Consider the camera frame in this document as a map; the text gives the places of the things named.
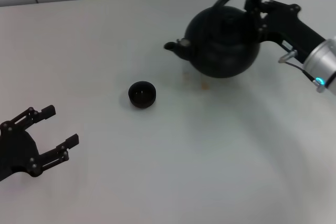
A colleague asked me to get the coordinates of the right gripper cable with plug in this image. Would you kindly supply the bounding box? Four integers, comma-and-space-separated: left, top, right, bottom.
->
278, 50, 328, 93

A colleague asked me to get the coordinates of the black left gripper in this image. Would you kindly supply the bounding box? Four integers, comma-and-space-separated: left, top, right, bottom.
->
0, 105, 80, 182

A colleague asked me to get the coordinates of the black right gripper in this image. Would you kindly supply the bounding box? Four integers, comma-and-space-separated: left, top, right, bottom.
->
244, 0, 328, 61

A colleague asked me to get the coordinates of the black round teapot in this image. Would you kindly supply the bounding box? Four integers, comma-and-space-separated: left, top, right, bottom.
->
164, 0, 262, 79

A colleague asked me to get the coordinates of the dark brown teacup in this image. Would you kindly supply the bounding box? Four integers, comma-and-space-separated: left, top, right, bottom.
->
128, 80, 158, 109

